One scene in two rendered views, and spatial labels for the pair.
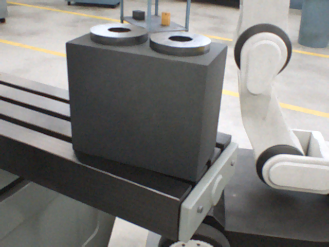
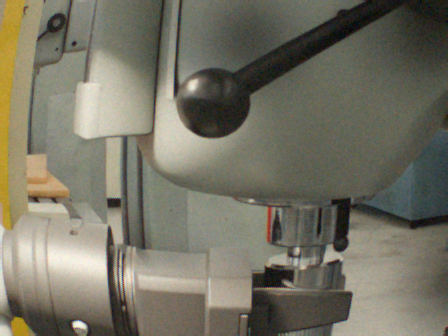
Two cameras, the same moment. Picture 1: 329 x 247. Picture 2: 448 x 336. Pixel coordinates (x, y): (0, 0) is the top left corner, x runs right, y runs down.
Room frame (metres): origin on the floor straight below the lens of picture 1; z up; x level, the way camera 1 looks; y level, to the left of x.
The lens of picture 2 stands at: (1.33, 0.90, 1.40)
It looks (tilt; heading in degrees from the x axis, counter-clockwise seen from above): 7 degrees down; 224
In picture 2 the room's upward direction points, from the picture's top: straight up
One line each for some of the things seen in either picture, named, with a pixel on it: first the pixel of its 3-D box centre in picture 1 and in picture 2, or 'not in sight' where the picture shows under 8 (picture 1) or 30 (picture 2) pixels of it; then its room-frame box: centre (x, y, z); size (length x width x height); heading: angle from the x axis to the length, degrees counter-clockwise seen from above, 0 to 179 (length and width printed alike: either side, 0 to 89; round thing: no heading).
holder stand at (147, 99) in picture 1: (147, 95); not in sight; (0.58, 0.03, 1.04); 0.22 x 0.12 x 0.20; 70
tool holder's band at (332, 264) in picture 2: not in sight; (305, 266); (0.81, 0.46, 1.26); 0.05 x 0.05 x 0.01
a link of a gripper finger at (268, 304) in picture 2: not in sight; (302, 312); (0.84, 0.48, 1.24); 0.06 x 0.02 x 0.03; 135
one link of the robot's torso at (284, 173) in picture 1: (294, 158); not in sight; (1.00, -0.40, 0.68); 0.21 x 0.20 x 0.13; 84
